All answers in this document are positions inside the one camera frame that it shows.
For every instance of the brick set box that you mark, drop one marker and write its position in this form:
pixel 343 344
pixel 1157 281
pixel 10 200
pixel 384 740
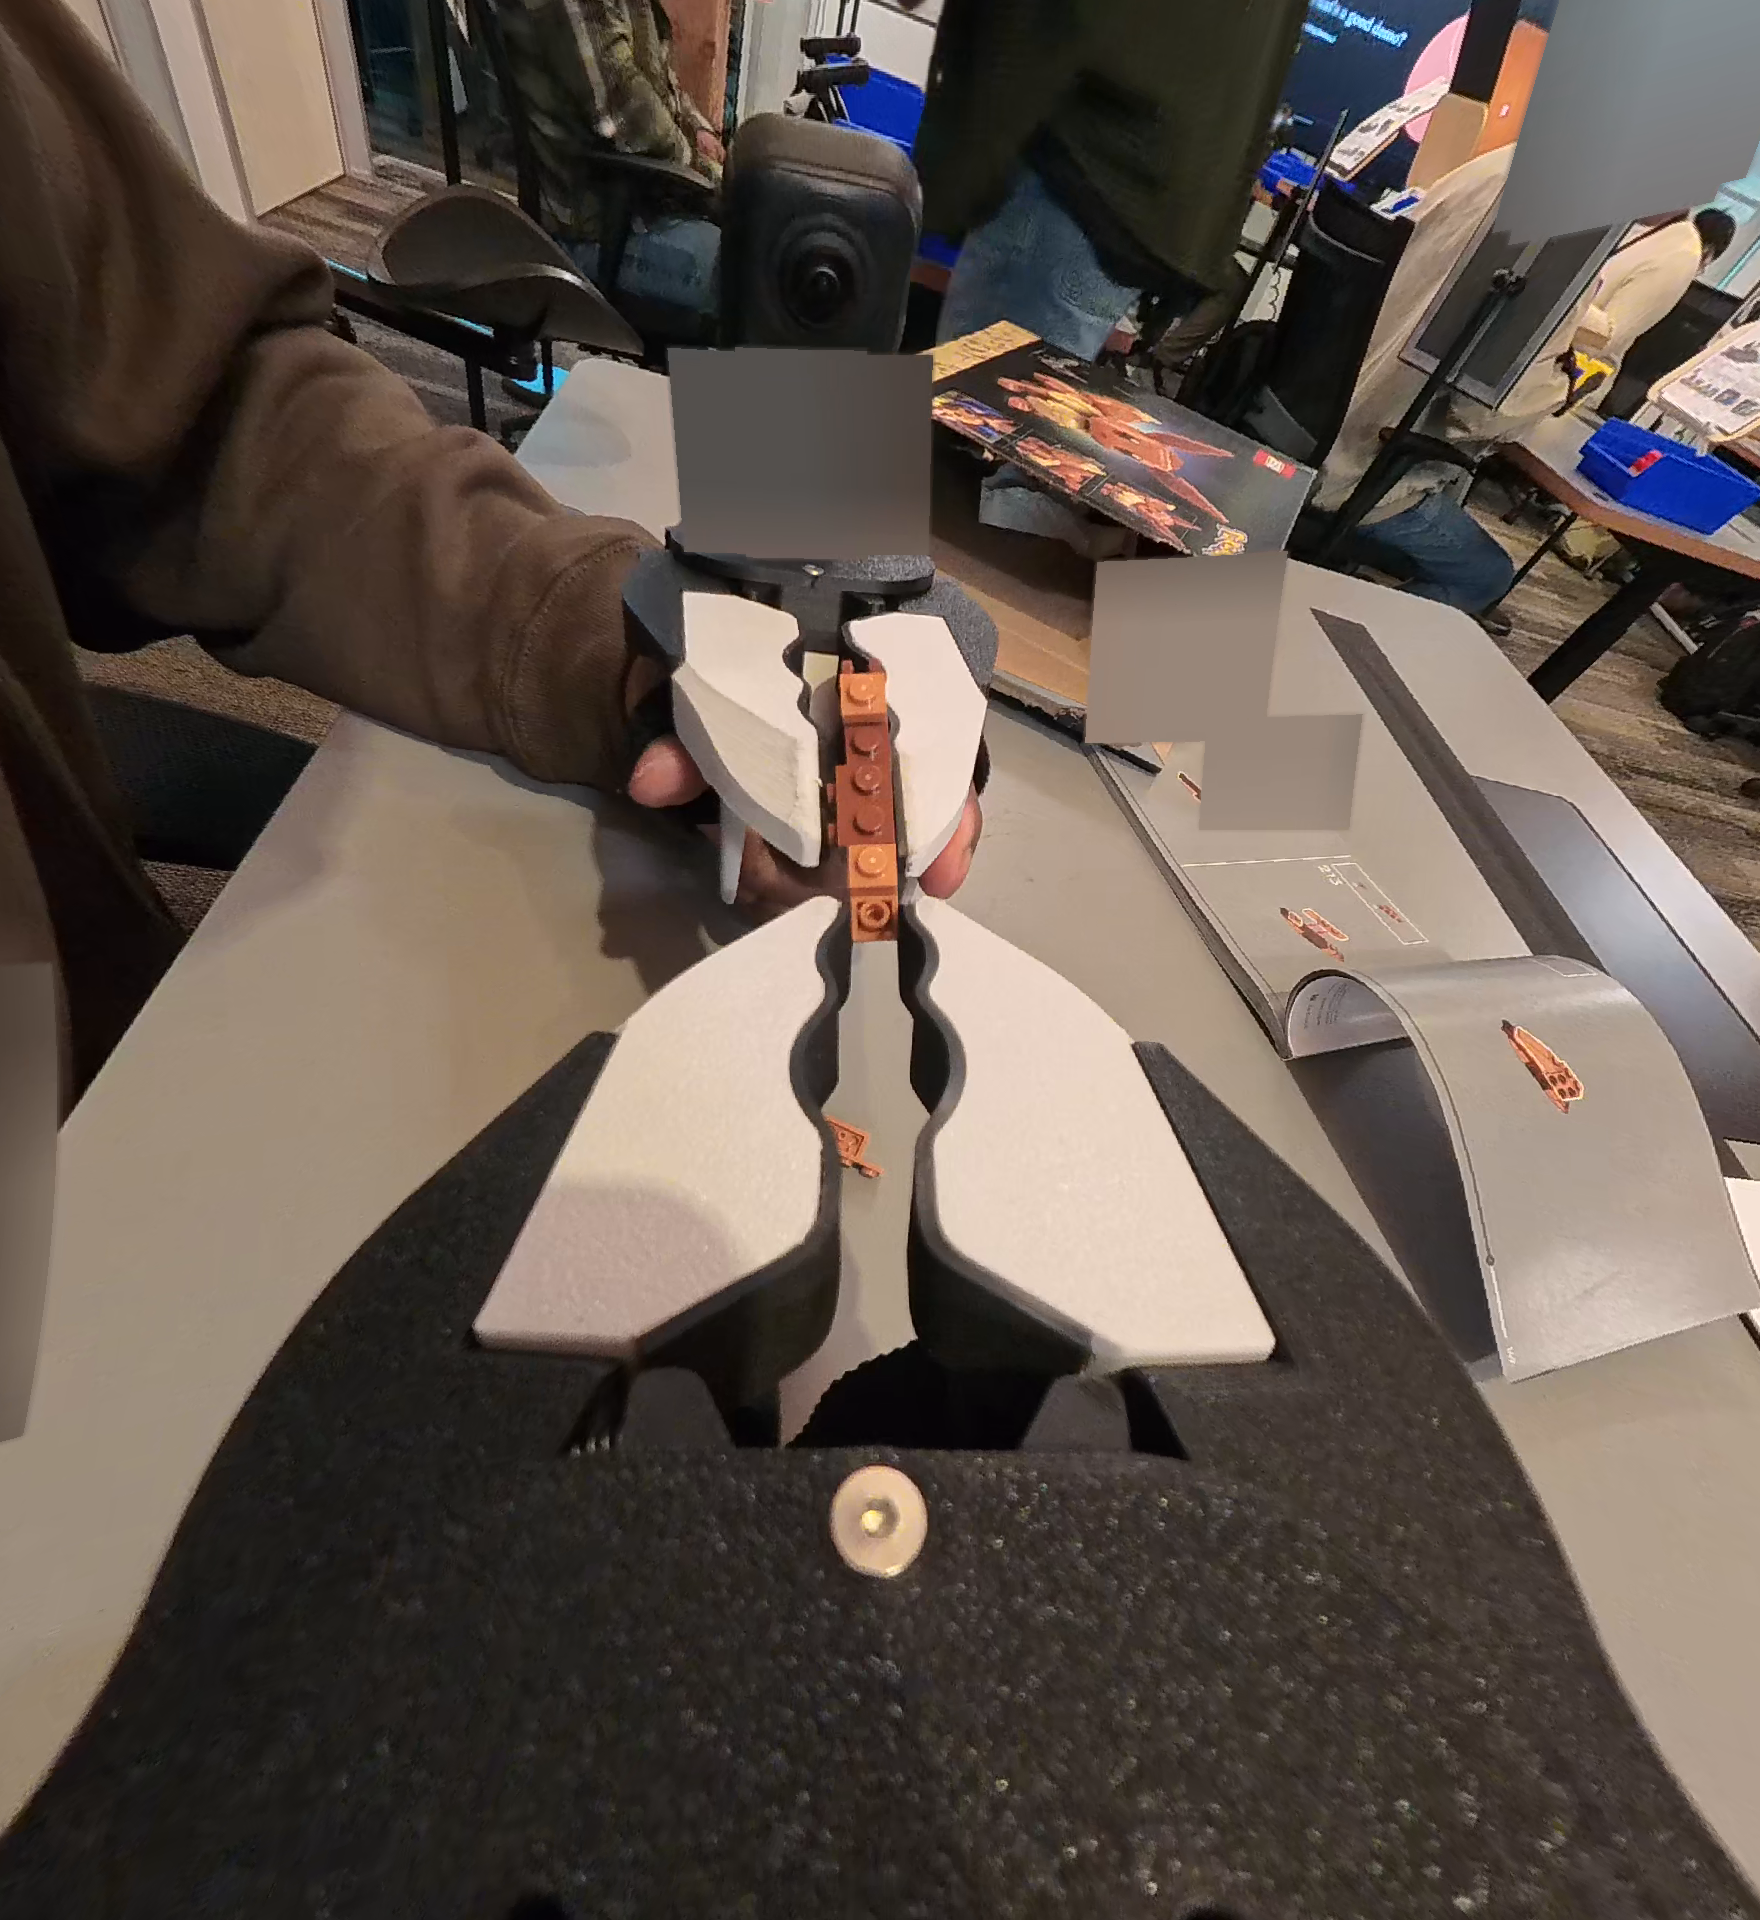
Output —
pixel 1122 437

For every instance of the brick instruction booklet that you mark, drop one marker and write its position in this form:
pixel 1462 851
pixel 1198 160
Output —
pixel 1540 1140

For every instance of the curled grey instruction booklet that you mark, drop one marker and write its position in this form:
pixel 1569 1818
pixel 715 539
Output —
pixel 1661 931

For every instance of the black backpack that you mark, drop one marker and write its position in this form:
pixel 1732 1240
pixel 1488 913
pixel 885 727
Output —
pixel 1751 661

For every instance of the dark brown small brick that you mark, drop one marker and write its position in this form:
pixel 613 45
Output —
pixel 865 811

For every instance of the white board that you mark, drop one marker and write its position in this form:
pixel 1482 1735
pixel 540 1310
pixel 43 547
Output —
pixel 1757 361

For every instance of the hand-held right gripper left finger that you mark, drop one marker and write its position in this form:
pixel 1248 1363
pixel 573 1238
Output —
pixel 671 1186

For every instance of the stack of blue bins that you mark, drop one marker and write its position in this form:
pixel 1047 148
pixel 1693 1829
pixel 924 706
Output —
pixel 1668 475

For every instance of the person's left hand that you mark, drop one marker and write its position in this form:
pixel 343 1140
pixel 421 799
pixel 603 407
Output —
pixel 666 775

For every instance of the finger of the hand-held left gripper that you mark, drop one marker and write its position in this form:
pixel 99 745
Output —
pixel 941 736
pixel 747 721

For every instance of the person's left forearm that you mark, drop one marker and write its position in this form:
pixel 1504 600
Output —
pixel 251 480

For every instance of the brown brick assembly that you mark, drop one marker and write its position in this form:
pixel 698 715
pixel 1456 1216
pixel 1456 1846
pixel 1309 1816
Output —
pixel 869 796

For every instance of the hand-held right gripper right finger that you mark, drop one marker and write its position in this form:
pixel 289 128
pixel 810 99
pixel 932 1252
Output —
pixel 1091 1171

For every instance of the grey desk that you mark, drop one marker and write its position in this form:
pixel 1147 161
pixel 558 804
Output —
pixel 280 1052

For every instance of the wooden office table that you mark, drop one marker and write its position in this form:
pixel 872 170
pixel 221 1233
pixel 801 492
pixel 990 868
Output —
pixel 1692 556

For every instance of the blue plastic bin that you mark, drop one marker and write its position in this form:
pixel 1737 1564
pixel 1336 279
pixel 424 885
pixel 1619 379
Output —
pixel 875 105

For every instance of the person's dark jacket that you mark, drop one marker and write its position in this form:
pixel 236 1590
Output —
pixel 10 811

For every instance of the small orange square brick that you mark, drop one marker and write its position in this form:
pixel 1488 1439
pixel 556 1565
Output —
pixel 853 1151

